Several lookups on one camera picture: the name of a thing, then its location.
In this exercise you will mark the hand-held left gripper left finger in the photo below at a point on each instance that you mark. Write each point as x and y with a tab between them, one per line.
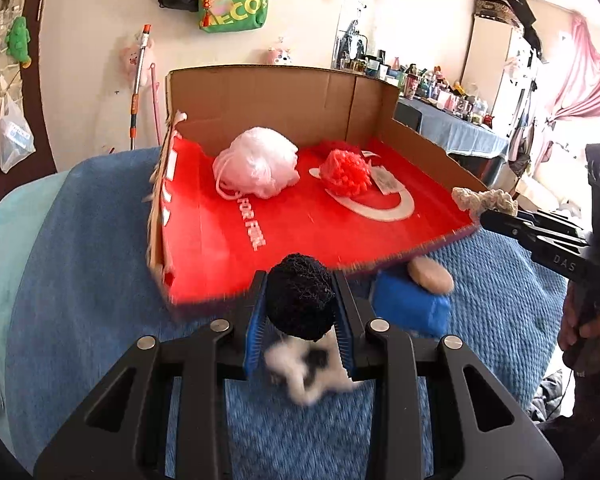
255	330

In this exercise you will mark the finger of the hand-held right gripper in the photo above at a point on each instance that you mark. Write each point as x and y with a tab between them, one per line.
555	223
560	260

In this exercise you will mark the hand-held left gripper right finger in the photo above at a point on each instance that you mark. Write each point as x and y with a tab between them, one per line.
345	330

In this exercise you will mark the black pompom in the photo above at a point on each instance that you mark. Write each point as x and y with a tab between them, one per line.
300	297

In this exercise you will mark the black and white plush toy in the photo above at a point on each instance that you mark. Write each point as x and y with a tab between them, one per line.
310	375

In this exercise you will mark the blue sponge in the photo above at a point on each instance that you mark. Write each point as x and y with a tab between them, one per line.
410	307

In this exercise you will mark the beige crocheted cloth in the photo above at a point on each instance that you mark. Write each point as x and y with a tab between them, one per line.
485	200

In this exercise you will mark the tan round sponge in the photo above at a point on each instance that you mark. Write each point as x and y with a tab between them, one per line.
430	272

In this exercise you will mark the red mesh bath pouf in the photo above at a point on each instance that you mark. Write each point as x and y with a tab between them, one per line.
345	170

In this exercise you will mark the white mesh bath pouf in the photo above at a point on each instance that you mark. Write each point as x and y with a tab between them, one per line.
257	162

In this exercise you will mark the cardboard box with red lining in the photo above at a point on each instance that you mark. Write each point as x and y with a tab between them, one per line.
260	95

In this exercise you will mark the hanging clothes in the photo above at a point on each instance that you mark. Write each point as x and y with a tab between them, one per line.
522	130

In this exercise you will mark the pink curtain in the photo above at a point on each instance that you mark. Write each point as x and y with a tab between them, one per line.
580	85

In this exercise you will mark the table with blue cloth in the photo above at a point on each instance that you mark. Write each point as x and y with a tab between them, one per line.
455	132

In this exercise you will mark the dark cloth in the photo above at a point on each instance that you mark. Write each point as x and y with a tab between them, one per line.
555	400

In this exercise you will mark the white wardrobe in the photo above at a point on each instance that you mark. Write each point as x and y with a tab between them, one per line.
495	60

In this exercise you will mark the blue textured blanket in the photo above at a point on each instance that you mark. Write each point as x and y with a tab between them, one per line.
80	285

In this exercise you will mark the cluttered table with bottles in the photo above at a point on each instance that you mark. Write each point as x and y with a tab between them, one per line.
430	85

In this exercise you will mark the black clothes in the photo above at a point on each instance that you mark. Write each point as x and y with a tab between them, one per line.
520	7

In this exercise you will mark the patterned storage case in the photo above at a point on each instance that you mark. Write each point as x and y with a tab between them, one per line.
495	7

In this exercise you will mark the pink plastic rod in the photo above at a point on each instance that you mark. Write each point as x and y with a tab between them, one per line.
155	105

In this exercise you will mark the light blue bed sheet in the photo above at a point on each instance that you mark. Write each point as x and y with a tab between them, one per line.
10	240

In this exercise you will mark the small pink toy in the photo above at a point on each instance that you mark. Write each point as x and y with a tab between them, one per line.
279	56

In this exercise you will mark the pink plush toy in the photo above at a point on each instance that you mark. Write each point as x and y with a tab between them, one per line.
130	57

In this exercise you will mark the clear plastic bag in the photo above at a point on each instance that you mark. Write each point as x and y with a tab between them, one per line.
14	135

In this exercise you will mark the red tassel charm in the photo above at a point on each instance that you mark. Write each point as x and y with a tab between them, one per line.
207	12

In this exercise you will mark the brown door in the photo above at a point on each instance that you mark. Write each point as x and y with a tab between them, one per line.
40	90

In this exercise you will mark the beige hanging organizer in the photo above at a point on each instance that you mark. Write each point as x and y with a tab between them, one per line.
0	75

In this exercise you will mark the green plush toy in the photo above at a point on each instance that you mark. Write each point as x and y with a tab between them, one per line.
19	42

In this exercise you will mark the wall mirror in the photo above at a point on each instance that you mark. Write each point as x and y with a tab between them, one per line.
352	25

